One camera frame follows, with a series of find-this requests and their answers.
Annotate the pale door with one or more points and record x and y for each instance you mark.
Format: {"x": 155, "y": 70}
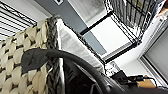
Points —
{"x": 156, "y": 56}

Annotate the white wall socket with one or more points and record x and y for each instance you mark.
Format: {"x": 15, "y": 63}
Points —
{"x": 58, "y": 1}

